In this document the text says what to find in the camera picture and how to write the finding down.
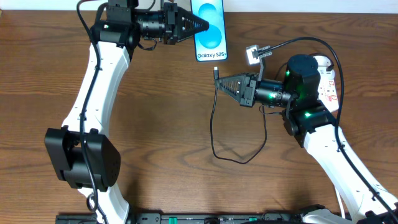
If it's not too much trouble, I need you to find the blue Galaxy smartphone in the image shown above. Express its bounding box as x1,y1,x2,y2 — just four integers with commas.
190,0,228,62

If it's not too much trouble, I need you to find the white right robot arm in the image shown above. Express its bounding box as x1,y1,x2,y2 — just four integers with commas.
213,54,397,223

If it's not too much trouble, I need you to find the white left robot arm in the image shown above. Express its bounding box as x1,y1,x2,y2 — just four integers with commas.
44,1,210,223

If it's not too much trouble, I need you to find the white USB charger adapter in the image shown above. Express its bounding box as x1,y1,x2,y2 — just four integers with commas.
313,55,335,80

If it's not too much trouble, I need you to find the white power strip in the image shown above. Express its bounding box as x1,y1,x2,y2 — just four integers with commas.
318,68,339,113

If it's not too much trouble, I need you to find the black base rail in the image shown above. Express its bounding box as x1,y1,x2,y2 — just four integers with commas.
55,213,301,224

